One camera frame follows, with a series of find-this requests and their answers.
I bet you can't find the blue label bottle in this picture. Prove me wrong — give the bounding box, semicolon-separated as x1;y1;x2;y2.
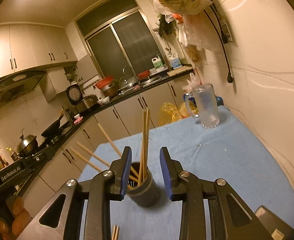
169;53;183;69

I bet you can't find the blue towel table cloth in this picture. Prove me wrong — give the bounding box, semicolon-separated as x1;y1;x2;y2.
78;105;294;240

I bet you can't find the yellow plastic bag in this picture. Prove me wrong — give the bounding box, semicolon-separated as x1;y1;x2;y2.
158;102;191;126

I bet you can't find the white detergent bottle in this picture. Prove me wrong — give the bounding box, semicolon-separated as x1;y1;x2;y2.
151;55;164;71

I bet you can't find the clear glass mug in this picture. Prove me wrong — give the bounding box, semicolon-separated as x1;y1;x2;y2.
184;83;220;128

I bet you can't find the red basin in sink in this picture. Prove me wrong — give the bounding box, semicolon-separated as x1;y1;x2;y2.
138;70;150;80

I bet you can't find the wooden cutting board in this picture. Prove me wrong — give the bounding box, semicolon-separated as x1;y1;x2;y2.
167;66;193;77

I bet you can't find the glass pot lid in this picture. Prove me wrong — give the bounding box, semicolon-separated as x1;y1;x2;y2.
118;74;136;89

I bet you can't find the red bowl on pot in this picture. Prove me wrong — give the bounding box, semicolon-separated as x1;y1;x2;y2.
94;76;114;90

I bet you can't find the chopstick on cloth bottom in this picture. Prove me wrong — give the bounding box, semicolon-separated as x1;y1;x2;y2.
111;225;120;240

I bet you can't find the black power cable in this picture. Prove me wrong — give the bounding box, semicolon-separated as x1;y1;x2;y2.
203;3;235;84

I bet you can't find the black range hood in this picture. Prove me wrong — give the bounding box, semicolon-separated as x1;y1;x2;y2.
0;70;46;107

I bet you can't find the steel pot with lid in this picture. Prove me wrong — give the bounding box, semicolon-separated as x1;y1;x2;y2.
16;130;38;158

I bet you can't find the wooden chopstick pair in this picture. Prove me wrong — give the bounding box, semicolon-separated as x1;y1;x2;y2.
76;141;139;182
70;147;102;172

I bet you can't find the black rice cooker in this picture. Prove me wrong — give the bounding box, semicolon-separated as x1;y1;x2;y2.
66;82;83;105

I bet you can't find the light wooden chopstick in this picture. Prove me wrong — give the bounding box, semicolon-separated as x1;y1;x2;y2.
98;123;139;182

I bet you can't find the black utensil holder cup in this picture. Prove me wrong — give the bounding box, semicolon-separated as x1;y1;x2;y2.
126;168;161;207

